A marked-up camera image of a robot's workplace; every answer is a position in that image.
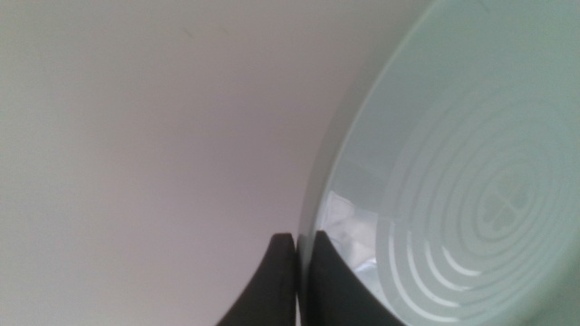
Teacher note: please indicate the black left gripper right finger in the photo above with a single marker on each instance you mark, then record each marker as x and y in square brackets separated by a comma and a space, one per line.
[331, 294]

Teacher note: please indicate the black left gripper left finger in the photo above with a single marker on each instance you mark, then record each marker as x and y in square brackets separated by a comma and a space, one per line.
[272, 290]

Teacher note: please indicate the pale green shallow bowl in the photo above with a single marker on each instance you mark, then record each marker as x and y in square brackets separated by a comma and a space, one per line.
[453, 136]

